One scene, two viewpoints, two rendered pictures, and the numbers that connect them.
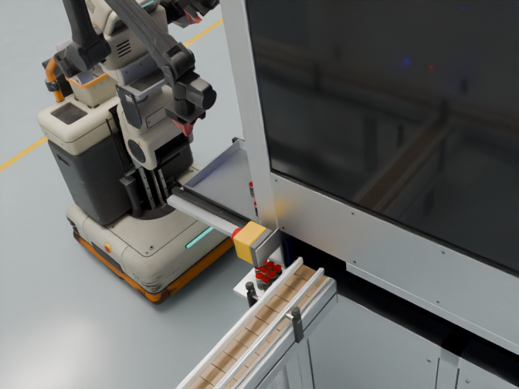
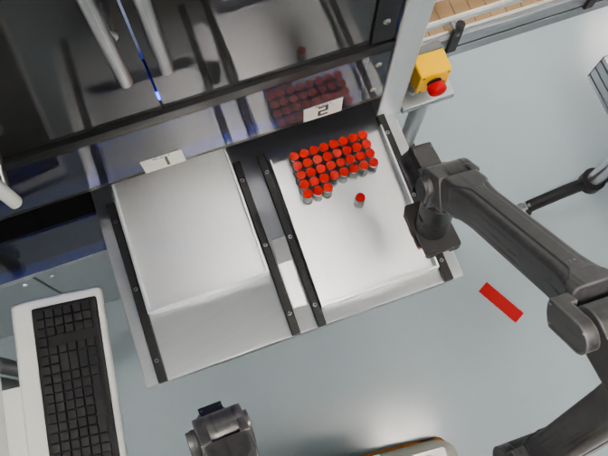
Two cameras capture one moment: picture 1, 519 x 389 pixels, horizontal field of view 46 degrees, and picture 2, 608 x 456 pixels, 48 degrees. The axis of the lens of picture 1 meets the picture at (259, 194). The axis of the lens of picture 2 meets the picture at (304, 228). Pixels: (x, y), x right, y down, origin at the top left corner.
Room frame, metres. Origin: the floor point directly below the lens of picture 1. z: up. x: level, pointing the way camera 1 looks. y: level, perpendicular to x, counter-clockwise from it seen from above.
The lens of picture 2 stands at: (1.85, 0.09, 2.31)
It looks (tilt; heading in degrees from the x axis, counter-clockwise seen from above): 74 degrees down; 203
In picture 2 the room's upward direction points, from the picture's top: 2 degrees clockwise
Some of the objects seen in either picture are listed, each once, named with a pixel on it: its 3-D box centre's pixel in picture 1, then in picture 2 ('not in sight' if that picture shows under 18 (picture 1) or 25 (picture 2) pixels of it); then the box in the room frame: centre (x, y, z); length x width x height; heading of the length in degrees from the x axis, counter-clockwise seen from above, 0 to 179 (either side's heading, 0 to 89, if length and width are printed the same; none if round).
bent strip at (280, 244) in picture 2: not in sight; (289, 271); (1.58, -0.06, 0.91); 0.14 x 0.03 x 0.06; 44
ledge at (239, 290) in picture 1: (269, 286); (417, 78); (1.03, 0.02, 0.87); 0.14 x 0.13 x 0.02; 44
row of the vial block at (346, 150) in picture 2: not in sight; (331, 158); (1.31, -0.08, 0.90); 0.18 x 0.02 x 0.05; 134
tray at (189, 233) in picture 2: not in sight; (185, 219); (1.56, -0.31, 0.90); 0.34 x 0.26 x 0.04; 44
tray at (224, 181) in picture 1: (252, 184); (352, 213); (1.40, 0.01, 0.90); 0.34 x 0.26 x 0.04; 44
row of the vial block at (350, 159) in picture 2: not in sight; (335, 167); (1.32, -0.06, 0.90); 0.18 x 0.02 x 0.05; 134
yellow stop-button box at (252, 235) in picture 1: (254, 243); (427, 68); (1.07, 0.03, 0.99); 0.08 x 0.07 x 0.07; 44
